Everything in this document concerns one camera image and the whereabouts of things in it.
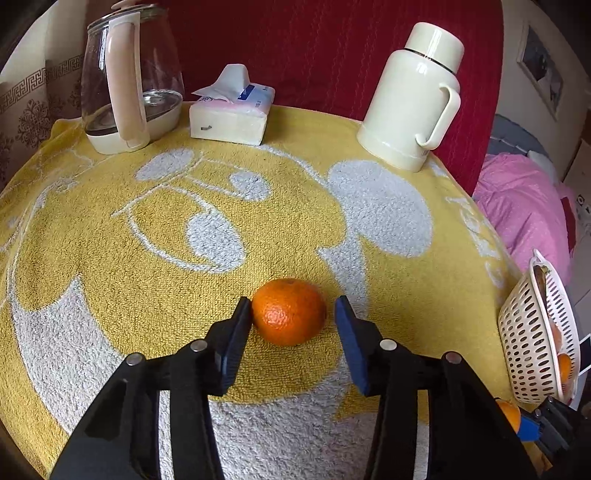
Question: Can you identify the red quilted headboard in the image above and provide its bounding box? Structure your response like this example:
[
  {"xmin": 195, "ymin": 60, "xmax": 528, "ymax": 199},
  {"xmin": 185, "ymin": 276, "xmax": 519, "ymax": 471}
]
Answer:
[{"xmin": 161, "ymin": 0, "xmax": 504, "ymax": 192}]

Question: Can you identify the framed wall picture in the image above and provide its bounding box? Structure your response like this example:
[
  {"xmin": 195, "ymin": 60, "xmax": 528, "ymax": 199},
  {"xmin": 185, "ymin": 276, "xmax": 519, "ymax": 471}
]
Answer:
[{"xmin": 517, "ymin": 23, "xmax": 564, "ymax": 119}]

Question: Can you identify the overripe brown banana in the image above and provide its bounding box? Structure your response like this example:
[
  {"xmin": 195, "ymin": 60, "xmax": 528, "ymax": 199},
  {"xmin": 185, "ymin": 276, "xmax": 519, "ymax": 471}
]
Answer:
[{"xmin": 533, "ymin": 265, "xmax": 547, "ymax": 305}]

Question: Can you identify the grey bed frame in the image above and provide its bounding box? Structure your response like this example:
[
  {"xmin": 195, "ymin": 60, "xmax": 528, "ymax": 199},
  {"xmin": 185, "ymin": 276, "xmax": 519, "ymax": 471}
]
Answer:
[{"xmin": 487, "ymin": 114, "xmax": 549, "ymax": 156}]

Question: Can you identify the patterned beige curtain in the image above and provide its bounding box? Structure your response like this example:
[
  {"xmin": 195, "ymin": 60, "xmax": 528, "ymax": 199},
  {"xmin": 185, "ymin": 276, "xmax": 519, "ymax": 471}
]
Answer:
[{"xmin": 1, "ymin": 1, "xmax": 112, "ymax": 186}]

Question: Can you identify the glass kettle pink handle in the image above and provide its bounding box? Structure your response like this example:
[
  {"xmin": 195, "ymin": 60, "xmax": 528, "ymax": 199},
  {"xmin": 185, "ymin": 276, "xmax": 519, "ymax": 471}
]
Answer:
[{"xmin": 81, "ymin": 1, "xmax": 184, "ymax": 155}]

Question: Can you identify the pink bedding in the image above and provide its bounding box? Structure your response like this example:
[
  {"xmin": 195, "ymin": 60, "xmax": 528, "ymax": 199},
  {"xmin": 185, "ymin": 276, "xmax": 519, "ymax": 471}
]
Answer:
[{"xmin": 473, "ymin": 152, "xmax": 577, "ymax": 285}]

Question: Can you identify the orange mandarin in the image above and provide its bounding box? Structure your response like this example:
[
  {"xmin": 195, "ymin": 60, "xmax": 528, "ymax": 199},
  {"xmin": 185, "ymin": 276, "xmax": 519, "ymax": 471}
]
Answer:
[
  {"xmin": 252, "ymin": 278, "xmax": 328, "ymax": 347},
  {"xmin": 496, "ymin": 398, "xmax": 521, "ymax": 433},
  {"xmin": 557, "ymin": 353, "xmax": 572, "ymax": 385}
]

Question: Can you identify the white plastic basket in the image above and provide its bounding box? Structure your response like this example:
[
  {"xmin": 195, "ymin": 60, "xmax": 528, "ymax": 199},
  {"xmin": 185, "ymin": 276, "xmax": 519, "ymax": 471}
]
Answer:
[{"xmin": 498, "ymin": 250, "xmax": 581, "ymax": 404}]

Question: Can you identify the yellow cartoon towel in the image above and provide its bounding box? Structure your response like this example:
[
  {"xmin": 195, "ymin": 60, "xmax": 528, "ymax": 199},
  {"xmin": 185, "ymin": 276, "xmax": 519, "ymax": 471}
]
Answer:
[{"xmin": 1, "ymin": 107, "xmax": 520, "ymax": 476}]

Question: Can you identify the cream thermos flask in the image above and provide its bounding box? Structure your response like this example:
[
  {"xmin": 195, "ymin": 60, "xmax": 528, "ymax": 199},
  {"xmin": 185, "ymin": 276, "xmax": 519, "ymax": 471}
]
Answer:
[{"xmin": 356, "ymin": 22, "xmax": 465, "ymax": 172}]

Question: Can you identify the tissue pack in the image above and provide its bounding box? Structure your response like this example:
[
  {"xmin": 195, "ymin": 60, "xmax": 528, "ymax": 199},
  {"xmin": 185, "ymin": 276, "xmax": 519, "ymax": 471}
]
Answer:
[{"xmin": 189, "ymin": 64, "xmax": 276, "ymax": 146}]

